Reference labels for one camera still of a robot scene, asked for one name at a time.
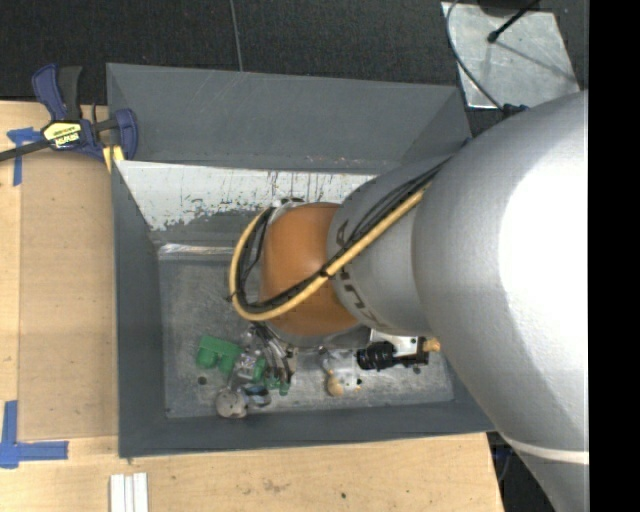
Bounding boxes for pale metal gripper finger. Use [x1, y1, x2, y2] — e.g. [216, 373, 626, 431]
[245, 382, 274, 408]
[230, 351, 258, 389]

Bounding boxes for grey round ball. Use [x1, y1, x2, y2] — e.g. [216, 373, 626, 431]
[215, 388, 250, 420]

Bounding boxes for green plastic block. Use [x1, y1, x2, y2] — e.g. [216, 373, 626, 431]
[195, 333, 245, 374]

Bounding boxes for clear plastic piece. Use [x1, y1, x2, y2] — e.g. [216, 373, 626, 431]
[319, 348, 363, 392]

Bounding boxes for pale wood flat board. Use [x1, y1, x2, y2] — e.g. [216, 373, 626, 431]
[17, 155, 120, 443]

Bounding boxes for grey metal bin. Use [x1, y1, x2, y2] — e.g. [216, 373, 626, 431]
[105, 62, 497, 459]

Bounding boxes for black cylinder on white bracket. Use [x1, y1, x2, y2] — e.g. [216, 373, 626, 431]
[356, 334, 442, 374]

